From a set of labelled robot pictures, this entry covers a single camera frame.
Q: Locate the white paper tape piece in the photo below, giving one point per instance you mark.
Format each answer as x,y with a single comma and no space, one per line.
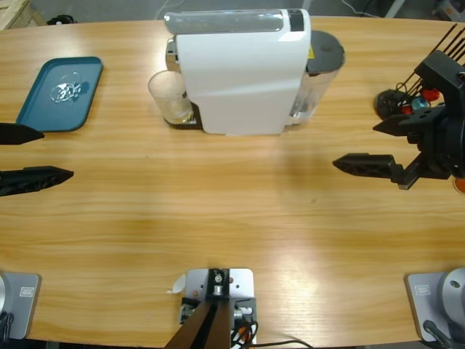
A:
179,285

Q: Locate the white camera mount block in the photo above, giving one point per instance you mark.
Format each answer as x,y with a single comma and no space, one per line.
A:
241,283

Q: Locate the clear drinking glass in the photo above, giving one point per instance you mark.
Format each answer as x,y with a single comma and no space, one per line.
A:
167,94

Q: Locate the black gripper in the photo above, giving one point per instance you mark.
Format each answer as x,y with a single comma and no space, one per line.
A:
447,145

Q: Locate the large red coffee capsule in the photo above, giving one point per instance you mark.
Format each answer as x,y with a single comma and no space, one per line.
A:
431,94

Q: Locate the small red coffee capsule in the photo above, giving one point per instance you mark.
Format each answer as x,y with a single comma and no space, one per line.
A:
407,110

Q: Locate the white capsule coffee machine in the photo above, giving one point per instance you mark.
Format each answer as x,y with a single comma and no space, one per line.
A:
236,83

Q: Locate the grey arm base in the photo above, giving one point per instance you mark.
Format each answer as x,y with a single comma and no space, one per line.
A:
425,301
25,301

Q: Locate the black capsule stand with rods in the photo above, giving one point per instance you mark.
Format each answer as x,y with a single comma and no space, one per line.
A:
387,102

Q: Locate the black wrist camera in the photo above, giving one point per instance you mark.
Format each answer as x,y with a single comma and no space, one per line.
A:
439,69

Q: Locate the blue plastic tray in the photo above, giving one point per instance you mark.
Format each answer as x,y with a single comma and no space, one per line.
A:
36,109

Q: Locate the blue coffee capsule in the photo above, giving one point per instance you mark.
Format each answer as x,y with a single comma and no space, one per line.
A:
420,104

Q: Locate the white metal table frame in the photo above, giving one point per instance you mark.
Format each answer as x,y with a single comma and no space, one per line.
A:
396,7

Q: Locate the dark camera post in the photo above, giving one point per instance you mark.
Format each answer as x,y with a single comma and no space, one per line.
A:
214,320

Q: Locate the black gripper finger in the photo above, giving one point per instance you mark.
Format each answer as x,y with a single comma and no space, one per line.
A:
32,179
18,134

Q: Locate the orange coffee capsule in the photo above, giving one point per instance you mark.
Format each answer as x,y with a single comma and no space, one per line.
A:
460,185

